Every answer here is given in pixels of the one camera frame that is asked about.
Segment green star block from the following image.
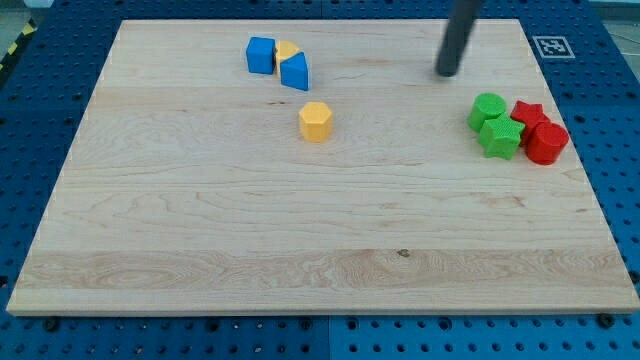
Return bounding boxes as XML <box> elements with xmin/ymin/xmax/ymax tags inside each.
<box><xmin>478</xmin><ymin>113</ymin><xmax>525</xmax><ymax>160</ymax></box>

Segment blue cube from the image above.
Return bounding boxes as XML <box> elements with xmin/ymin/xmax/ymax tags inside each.
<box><xmin>245</xmin><ymin>37</ymin><xmax>276</xmax><ymax>75</ymax></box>

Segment yellow hexagon block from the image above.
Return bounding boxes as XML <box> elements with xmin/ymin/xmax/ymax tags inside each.
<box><xmin>298</xmin><ymin>102</ymin><xmax>333</xmax><ymax>143</ymax></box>

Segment green cylinder block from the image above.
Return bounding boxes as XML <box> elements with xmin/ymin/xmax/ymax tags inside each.
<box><xmin>467</xmin><ymin>92</ymin><xmax>506</xmax><ymax>132</ymax></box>

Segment blue triangular prism block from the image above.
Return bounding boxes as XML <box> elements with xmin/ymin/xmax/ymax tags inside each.
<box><xmin>280</xmin><ymin>52</ymin><xmax>309</xmax><ymax>91</ymax></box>

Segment yellow heart block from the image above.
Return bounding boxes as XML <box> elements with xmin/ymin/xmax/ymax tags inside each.
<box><xmin>274</xmin><ymin>40</ymin><xmax>301</xmax><ymax>76</ymax></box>

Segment light wooden board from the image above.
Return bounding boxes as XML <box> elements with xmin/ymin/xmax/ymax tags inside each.
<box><xmin>7</xmin><ymin>19</ymin><xmax>639</xmax><ymax>316</ymax></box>

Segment red cylinder block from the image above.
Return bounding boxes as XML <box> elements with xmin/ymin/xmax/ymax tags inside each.
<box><xmin>525</xmin><ymin>122</ymin><xmax>569</xmax><ymax>165</ymax></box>

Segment red star block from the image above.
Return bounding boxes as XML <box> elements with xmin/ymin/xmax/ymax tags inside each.
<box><xmin>510</xmin><ymin>100</ymin><xmax>550</xmax><ymax>147</ymax></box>

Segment white fiducial marker tag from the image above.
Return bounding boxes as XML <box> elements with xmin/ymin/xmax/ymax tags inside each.
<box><xmin>533</xmin><ymin>35</ymin><xmax>575</xmax><ymax>59</ymax></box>

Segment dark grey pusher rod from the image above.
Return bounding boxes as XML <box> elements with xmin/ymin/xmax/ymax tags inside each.
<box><xmin>435</xmin><ymin>0</ymin><xmax>484</xmax><ymax>77</ymax></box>

